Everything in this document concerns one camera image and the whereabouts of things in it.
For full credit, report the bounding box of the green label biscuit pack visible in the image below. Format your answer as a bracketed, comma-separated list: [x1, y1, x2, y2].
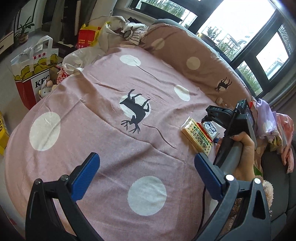
[181, 116, 213, 157]

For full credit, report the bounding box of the black window frame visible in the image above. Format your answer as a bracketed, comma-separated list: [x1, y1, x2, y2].
[128, 1, 295, 97]

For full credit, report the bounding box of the potted plant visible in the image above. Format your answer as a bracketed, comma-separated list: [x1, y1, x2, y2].
[14, 16, 35, 44]

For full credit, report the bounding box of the red yellow paper bag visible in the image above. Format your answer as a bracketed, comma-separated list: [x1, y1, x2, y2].
[76, 24, 103, 49]

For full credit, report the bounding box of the striped clothing pile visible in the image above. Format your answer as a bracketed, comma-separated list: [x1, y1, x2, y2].
[97, 16, 148, 49]

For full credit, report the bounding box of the red white blue snack packet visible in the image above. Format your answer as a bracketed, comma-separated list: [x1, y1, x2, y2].
[197, 121, 219, 144]

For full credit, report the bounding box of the green white cardboard box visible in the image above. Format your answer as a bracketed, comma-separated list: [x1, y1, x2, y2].
[253, 165, 263, 177]

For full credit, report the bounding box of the white plastic bag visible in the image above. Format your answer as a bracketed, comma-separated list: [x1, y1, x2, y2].
[62, 47, 105, 75]

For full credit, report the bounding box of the KFC paper bag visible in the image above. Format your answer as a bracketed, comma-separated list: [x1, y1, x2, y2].
[11, 35, 59, 109]

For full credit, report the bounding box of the person's right hand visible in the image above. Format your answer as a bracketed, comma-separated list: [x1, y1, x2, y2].
[230, 132, 255, 181]

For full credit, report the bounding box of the pink polka dot blanket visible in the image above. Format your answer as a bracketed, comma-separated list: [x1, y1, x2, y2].
[4, 24, 252, 240]

